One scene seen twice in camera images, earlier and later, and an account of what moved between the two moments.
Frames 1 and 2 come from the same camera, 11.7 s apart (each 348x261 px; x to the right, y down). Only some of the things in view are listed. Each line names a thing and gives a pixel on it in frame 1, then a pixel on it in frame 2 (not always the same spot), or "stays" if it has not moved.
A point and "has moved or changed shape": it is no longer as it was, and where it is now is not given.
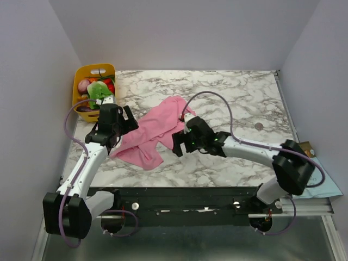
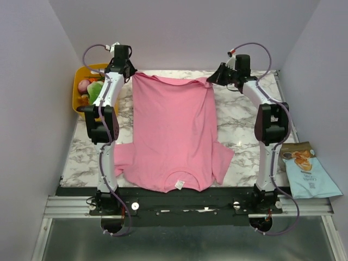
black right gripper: [182, 140] → [224, 75]
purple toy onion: [82, 86] stays
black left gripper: [130, 124] → [131, 70]
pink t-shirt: [140, 144] has moved or changed shape
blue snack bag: [328, 188] stays
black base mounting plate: [189, 206] stays
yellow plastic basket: [82, 72] stays
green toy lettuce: [97, 90] stays
